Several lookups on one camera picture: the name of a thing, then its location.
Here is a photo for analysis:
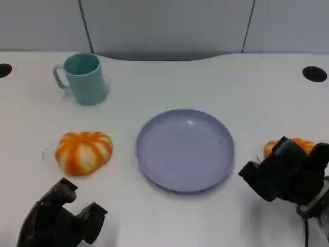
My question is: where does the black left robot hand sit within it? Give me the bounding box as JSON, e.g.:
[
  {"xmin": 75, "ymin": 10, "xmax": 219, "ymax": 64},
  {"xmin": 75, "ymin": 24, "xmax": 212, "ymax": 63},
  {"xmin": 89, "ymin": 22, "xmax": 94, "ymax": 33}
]
[{"xmin": 15, "ymin": 177, "xmax": 108, "ymax": 247}]

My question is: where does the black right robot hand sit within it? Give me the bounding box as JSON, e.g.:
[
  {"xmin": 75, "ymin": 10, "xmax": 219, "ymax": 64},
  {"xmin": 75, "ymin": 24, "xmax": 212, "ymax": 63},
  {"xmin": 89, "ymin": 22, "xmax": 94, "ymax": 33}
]
[{"xmin": 238, "ymin": 136, "xmax": 329, "ymax": 206}]

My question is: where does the small orange white bread roll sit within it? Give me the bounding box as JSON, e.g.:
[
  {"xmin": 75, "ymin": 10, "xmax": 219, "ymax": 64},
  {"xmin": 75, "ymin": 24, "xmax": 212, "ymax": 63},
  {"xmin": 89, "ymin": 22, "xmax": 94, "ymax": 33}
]
[{"xmin": 263, "ymin": 137, "xmax": 316, "ymax": 158}]

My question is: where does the black table grommet hole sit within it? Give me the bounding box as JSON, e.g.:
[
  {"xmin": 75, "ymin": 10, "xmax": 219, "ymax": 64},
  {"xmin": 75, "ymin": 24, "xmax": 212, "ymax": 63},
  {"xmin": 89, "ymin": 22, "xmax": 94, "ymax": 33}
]
[
  {"xmin": 0, "ymin": 63, "xmax": 13, "ymax": 79},
  {"xmin": 302, "ymin": 66, "xmax": 328, "ymax": 83}
]

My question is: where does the lilac plate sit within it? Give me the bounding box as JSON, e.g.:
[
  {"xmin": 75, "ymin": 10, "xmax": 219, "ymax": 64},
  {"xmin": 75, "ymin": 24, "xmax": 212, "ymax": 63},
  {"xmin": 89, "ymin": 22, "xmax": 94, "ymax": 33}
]
[{"xmin": 136, "ymin": 108, "xmax": 235, "ymax": 193}]

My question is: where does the pale green mug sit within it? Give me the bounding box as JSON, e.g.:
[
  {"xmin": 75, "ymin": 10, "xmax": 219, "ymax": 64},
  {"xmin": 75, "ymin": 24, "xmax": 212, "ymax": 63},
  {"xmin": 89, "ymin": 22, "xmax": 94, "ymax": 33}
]
[{"xmin": 52, "ymin": 52, "xmax": 108, "ymax": 105}]

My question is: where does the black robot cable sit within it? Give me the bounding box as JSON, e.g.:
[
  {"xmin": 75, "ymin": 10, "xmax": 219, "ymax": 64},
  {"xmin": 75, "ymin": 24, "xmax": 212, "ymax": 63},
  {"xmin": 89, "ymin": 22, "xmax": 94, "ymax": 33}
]
[{"xmin": 303, "ymin": 217, "xmax": 310, "ymax": 247}]

